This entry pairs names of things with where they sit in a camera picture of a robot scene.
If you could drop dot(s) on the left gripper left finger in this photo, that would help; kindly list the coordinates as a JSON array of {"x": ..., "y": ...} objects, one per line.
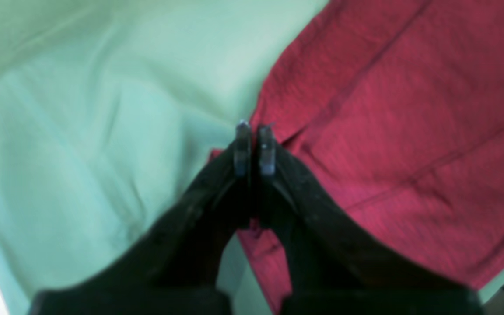
[{"x": 172, "y": 268}]

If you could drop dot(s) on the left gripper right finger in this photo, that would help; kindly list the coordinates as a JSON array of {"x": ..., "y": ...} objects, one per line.
[{"x": 335, "y": 266}]

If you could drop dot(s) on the red T-shirt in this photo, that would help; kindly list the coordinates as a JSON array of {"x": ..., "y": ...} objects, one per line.
[{"x": 397, "y": 106}]

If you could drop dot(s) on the green table cloth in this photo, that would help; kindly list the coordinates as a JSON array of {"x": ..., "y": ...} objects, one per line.
[{"x": 107, "y": 109}]

